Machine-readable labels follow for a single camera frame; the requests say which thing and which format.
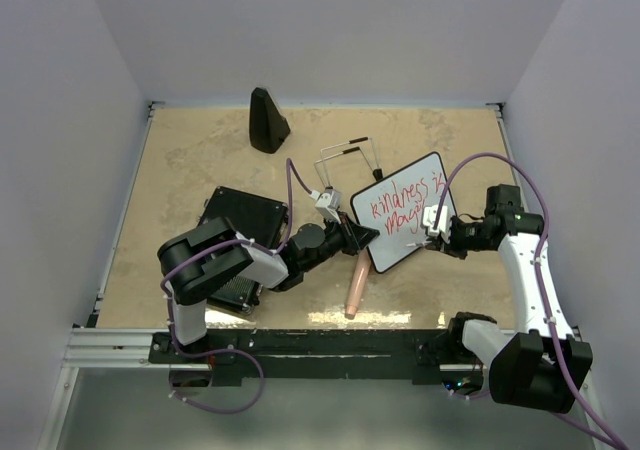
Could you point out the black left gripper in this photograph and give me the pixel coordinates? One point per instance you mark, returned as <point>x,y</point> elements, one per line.
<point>356,236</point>

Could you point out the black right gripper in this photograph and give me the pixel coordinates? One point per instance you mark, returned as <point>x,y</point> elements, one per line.
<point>453,248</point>

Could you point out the white whiteboard black frame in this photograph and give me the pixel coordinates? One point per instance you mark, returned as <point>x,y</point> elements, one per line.
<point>394,207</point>

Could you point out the red capped whiteboard marker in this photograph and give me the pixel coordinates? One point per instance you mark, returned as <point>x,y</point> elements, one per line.
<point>424,244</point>

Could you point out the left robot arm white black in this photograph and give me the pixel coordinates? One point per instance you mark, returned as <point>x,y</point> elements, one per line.
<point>198,263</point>

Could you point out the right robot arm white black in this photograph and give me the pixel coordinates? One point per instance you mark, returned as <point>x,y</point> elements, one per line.
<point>539,365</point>

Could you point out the pink toy microphone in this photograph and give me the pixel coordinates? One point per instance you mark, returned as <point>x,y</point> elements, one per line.
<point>357,286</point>

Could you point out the black hard case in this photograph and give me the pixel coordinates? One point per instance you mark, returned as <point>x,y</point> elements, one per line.
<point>255,217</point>

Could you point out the black cone-shaped object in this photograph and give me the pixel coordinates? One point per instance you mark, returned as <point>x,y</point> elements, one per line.
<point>268,128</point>

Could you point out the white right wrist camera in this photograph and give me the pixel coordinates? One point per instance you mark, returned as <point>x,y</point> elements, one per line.
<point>437,222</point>

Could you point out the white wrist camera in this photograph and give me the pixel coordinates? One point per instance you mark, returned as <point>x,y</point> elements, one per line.
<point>437,222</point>
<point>327,203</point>

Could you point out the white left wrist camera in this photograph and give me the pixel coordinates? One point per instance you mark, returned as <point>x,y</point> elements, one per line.
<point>327,203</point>

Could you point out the wire whiteboard stand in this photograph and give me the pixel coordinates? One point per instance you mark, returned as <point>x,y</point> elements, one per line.
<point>364,148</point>

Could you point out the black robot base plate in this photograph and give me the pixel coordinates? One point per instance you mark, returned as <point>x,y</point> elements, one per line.
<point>223,357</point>

